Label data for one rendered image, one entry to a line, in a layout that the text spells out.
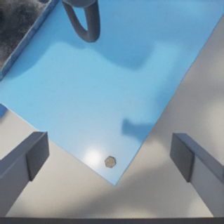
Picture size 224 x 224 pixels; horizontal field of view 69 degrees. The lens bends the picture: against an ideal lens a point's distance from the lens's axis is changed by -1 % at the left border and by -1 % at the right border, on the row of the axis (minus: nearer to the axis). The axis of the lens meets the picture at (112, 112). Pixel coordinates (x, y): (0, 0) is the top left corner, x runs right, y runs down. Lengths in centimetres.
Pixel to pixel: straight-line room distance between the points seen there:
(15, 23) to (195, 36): 59
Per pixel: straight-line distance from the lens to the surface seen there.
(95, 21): 28
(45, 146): 17
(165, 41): 58
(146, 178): 63
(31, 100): 59
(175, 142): 16
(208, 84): 70
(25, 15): 69
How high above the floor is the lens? 61
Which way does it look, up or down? 80 degrees down
